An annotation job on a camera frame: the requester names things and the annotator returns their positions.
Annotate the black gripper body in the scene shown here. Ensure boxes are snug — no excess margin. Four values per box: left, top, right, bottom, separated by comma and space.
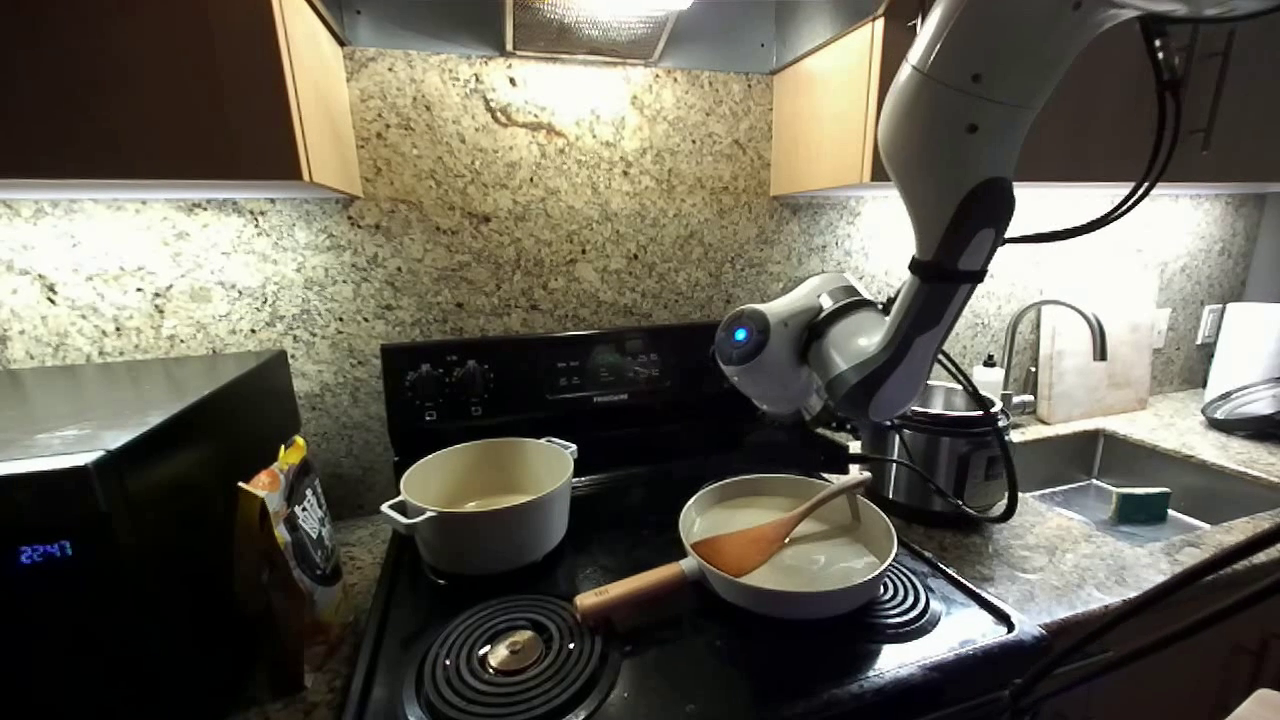
797, 410, 914, 472

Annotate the wooden spatula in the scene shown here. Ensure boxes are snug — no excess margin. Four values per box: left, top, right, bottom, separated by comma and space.
686, 472, 876, 580

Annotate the stainless steel pressure cooker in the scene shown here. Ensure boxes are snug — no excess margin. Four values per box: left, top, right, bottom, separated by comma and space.
855, 377, 1019, 523

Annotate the white soap bottle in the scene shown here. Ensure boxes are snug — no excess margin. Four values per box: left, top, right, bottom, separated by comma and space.
971, 350, 1006, 403

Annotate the chrome kitchen faucet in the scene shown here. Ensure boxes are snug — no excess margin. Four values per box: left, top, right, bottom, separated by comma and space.
1000, 292, 1112, 403

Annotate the black electric stove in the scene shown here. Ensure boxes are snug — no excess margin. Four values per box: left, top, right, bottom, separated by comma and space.
336, 315, 1055, 720

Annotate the green yellow sponge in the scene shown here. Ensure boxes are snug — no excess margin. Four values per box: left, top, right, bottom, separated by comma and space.
1109, 479, 1174, 527

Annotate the kitchen sink basin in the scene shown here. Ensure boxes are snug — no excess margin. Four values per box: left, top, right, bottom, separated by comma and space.
1012, 427, 1280, 534

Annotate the dark base cabinet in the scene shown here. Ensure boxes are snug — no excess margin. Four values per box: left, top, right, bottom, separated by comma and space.
1035, 557, 1280, 720

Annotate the black flat object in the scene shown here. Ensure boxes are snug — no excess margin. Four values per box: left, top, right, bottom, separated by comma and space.
1197, 377, 1280, 441

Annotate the metal range hood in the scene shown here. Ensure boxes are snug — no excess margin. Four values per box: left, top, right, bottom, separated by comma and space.
310, 0, 892, 76

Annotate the yellow black snack bag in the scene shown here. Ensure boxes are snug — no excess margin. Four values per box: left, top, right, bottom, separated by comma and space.
237, 433, 345, 695

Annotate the black microwave oven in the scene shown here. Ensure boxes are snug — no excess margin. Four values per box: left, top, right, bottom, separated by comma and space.
0, 350, 308, 720

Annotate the white frying pan wooden handle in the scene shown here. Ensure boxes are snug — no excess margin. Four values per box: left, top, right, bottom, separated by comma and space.
573, 468, 905, 631

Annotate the brown wall cabinet metal handle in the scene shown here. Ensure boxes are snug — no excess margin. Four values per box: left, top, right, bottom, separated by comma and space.
766, 0, 1280, 200

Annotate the white pot with handles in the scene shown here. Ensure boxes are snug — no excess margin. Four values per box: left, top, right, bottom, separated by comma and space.
377, 433, 581, 580

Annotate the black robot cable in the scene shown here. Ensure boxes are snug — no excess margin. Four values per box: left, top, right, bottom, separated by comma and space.
853, 15, 1193, 527

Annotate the brown wall cabinet without handle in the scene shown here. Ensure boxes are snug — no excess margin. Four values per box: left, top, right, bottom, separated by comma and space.
0, 0, 363, 204

